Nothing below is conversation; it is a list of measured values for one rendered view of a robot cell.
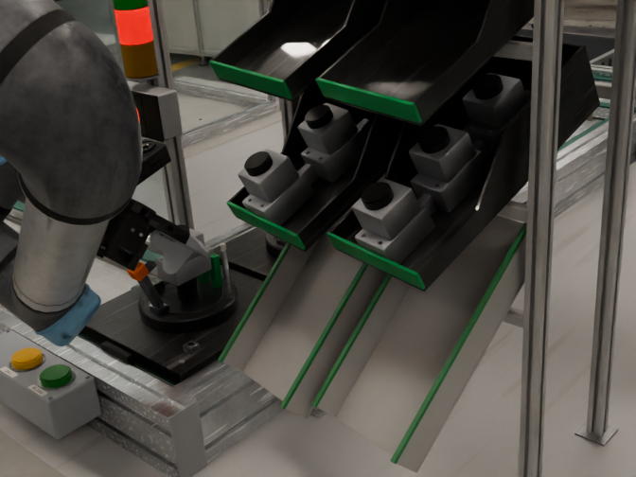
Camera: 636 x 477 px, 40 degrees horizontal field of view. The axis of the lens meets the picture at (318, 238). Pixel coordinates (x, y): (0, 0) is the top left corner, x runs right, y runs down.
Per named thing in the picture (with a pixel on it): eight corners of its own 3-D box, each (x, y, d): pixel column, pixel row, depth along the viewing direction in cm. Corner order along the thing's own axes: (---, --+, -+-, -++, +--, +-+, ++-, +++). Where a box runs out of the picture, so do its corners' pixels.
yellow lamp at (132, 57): (138, 79, 130) (133, 46, 128) (118, 76, 134) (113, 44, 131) (165, 72, 134) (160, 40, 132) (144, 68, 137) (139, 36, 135)
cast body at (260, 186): (275, 232, 95) (246, 184, 90) (253, 220, 98) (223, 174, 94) (328, 181, 97) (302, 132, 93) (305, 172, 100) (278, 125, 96)
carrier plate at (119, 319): (182, 387, 112) (180, 373, 111) (74, 330, 127) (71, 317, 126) (309, 309, 128) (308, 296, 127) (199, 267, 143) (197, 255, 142)
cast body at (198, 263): (177, 287, 121) (170, 240, 118) (157, 278, 123) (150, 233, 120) (222, 263, 126) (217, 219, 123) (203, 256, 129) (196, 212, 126)
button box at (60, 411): (58, 441, 112) (48, 401, 109) (-26, 385, 125) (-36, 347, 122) (103, 414, 116) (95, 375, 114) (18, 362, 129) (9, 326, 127)
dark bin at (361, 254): (424, 292, 81) (397, 238, 77) (335, 250, 91) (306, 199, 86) (600, 105, 90) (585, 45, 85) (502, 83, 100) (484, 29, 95)
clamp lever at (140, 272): (158, 311, 121) (133, 273, 116) (149, 308, 122) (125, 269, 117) (175, 293, 122) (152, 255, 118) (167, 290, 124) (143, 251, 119)
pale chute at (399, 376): (417, 474, 89) (393, 463, 86) (335, 415, 98) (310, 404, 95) (552, 234, 91) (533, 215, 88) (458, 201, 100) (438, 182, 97)
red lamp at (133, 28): (133, 46, 128) (128, 12, 126) (113, 43, 131) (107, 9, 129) (160, 39, 132) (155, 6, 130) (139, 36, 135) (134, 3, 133)
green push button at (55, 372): (53, 397, 111) (50, 384, 111) (36, 387, 114) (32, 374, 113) (79, 382, 114) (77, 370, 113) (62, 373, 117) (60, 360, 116)
